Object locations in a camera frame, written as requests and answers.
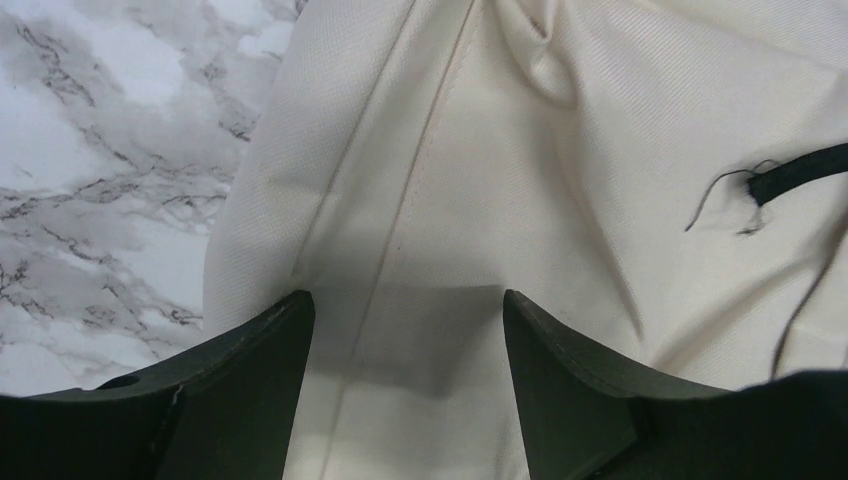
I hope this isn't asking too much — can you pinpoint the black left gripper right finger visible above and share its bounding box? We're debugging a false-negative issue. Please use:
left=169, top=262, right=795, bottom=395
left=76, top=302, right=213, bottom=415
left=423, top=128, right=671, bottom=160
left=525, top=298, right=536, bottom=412
left=503, top=290, right=847, bottom=479

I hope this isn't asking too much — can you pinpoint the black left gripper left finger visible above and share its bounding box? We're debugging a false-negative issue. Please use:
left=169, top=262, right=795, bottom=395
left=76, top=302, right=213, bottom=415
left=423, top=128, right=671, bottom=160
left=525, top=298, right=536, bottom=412
left=1, top=291, right=315, bottom=479

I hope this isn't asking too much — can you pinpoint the beige canvas backpack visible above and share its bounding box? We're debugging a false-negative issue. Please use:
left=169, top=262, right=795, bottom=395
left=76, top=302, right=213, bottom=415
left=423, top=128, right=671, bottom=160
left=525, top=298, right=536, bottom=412
left=203, top=1, right=847, bottom=479

